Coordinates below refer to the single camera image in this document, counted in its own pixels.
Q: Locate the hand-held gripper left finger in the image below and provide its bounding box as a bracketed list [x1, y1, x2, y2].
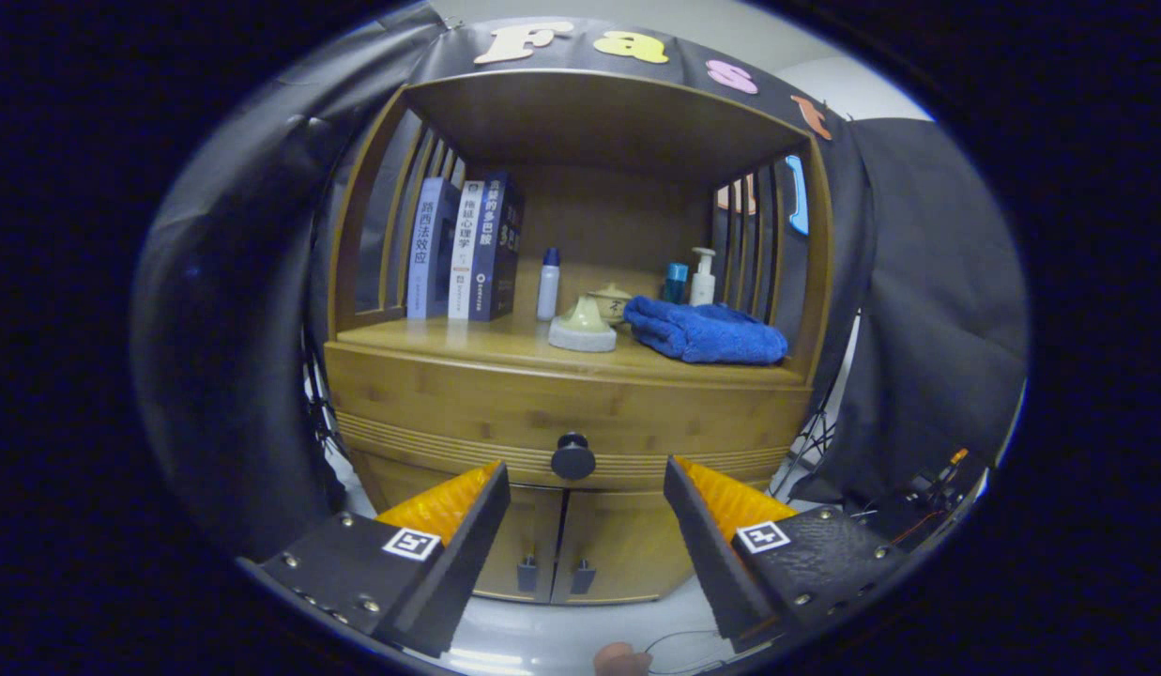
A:
[237, 460, 512, 660]

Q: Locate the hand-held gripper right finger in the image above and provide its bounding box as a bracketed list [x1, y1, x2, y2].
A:
[663, 456, 911, 655]

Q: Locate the wooden drawer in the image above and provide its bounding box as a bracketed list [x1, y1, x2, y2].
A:
[325, 343, 814, 491]

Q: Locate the cream citrus juicer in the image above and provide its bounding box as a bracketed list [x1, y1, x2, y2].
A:
[548, 296, 619, 354]

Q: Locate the wooden cabinet door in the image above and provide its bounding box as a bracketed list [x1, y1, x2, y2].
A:
[355, 451, 567, 604]
[552, 486, 722, 605]

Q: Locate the wooden countertop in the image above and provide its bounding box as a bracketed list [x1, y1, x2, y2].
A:
[331, 272, 811, 388]

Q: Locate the wooden cabinet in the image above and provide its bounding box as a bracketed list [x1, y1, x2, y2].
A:
[322, 68, 836, 607]

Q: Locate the blue folded towel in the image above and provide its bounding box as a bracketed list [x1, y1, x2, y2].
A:
[622, 295, 789, 366]

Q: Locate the beige lidded teacup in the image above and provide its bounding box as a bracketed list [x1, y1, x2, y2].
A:
[585, 283, 634, 326]

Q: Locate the white pump bottle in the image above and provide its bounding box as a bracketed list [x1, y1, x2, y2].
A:
[688, 247, 718, 307]

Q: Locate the white bottle with blue cap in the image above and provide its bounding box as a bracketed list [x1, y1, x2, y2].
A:
[536, 247, 561, 322]

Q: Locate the white book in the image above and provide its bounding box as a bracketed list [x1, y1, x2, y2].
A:
[447, 180, 485, 321]

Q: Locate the light blue book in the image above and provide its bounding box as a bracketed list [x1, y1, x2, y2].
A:
[405, 177, 462, 320]

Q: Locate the dark blue book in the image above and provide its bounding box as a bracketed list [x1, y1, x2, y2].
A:
[467, 171, 527, 323]

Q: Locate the black backdrop cloth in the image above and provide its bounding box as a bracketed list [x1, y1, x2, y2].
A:
[130, 5, 1030, 564]

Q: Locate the black equipment with cables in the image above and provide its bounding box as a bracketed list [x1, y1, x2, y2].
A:
[852, 449, 989, 550]

